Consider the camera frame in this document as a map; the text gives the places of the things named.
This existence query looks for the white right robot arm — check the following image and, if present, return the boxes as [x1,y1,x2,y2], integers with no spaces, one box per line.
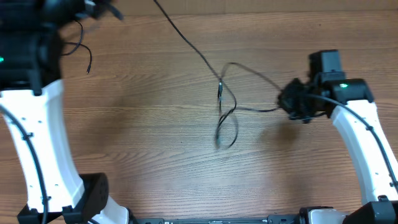
[278,50,397,223]

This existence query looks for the black USB cable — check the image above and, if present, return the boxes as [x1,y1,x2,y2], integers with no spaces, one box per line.
[60,20,93,75]
[214,62,282,147]
[152,0,239,149]

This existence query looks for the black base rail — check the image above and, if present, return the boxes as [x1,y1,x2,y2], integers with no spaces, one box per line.
[133,214,305,224]

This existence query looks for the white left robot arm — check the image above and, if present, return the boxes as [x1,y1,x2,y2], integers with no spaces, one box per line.
[1,0,134,223]

